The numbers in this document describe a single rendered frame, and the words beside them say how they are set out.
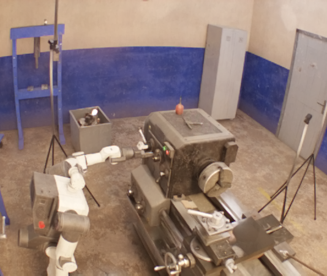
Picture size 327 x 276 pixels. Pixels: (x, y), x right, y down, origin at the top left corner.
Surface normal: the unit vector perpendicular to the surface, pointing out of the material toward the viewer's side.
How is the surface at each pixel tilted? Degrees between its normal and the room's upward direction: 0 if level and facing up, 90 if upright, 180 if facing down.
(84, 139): 90
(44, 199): 91
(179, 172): 90
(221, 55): 90
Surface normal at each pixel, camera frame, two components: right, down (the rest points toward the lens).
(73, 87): 0.38, 0.44
